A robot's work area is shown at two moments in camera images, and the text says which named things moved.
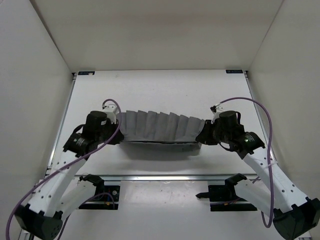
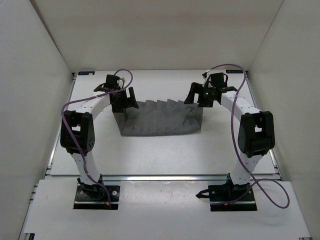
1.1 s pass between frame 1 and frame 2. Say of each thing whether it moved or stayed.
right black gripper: moved
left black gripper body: moved
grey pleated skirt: moved
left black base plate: stayed
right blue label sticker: stayed
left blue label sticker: stayed
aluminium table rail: stayed
